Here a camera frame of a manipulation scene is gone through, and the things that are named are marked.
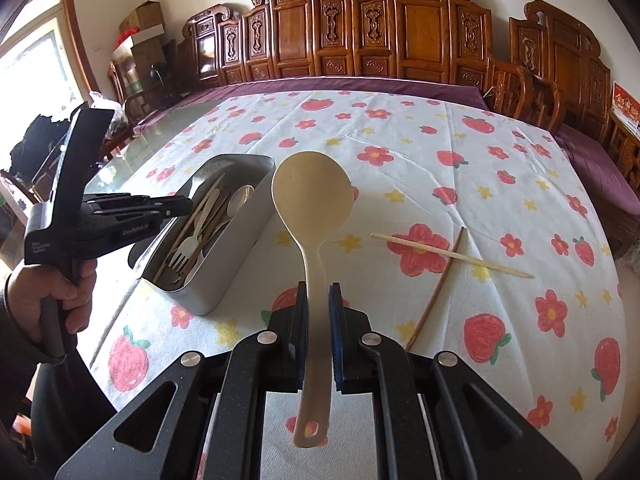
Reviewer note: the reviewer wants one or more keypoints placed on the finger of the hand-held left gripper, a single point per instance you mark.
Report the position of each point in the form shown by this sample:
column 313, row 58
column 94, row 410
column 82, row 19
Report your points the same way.
column 150, row 201
column 140, row 215

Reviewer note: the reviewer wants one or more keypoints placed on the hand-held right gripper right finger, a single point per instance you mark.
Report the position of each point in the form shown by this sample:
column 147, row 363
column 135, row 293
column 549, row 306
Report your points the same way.
column 336, row 345

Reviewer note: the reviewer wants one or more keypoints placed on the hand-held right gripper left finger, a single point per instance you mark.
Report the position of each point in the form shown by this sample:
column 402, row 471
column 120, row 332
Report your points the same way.
column 300, row 340

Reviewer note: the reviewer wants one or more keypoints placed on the light bamboo chopstick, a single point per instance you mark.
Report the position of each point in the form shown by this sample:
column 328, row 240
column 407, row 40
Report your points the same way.
column 200, row 210
column 450, row 255

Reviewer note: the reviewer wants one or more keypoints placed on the rectangular metal tray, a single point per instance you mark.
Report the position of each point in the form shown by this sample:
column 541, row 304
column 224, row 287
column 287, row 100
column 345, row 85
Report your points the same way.
column 220, row 280

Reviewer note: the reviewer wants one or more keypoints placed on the dark wooden chopstick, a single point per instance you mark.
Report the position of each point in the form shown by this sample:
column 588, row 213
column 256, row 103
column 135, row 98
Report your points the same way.
column 440, row 290

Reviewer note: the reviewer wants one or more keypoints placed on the large cream plastic spoon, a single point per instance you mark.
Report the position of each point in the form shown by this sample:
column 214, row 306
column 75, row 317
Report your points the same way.
column 312, row 195

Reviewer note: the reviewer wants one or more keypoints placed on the person's left forearm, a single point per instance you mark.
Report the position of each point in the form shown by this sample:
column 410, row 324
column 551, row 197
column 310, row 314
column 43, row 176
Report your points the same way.
column 50, row 390

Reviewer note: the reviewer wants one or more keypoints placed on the person's left hand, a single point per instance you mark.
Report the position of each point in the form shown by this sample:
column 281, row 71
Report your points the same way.
column 30, row 285

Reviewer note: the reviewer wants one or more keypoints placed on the dark cloth bundle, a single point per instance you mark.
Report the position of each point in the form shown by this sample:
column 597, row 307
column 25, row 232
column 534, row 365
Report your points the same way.
column 42, row 140

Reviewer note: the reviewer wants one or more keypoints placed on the dark wooden chair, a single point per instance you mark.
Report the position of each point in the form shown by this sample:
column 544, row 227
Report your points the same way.
column 132, row 100

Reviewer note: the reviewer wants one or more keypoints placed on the large brown cardboard box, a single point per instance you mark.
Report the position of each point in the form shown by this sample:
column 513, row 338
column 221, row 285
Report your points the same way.
column 145, row 52

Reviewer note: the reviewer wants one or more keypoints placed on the wood framed window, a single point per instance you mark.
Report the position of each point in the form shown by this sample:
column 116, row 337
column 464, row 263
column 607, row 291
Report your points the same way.
column 35, row 50

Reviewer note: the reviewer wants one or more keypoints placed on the strawberry print white tablecloth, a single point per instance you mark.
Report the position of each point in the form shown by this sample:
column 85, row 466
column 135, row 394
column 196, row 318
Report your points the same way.
column 400, row 185

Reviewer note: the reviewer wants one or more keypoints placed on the small brown cardboard box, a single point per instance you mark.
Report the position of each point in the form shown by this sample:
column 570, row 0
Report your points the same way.
column 148, row 15

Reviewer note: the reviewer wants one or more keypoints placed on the long purple sofa cushion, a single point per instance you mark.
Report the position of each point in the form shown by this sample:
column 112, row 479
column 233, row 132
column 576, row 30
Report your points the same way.
column 350, row 85

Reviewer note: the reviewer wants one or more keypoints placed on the carved wooden sofa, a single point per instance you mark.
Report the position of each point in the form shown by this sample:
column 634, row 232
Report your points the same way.
column 350, row 25

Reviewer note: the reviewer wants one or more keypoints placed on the purple armchair cushion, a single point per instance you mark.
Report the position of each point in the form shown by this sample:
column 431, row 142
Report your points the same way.
column 595, row 165

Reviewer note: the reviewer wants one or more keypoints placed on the carved wooden armchair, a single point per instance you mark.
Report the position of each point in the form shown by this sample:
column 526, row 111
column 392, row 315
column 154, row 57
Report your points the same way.
column 565, row 55

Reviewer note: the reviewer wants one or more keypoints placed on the red and gold sign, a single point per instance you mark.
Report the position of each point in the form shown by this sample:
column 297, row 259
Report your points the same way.
column 627, row 105

